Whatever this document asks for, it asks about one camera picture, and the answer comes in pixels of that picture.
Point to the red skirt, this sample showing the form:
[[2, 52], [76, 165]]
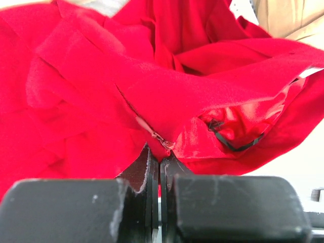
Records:
[[82, 93]]

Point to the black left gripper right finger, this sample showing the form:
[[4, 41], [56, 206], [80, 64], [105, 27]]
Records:
[[202, 208]]

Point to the white mesh basket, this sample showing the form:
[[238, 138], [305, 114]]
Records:
[[245, 9]]

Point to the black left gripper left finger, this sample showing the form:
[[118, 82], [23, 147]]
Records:
[[124, 209]]

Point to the tan cloth in basket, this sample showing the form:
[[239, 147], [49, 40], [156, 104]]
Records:
[[296, 20]]

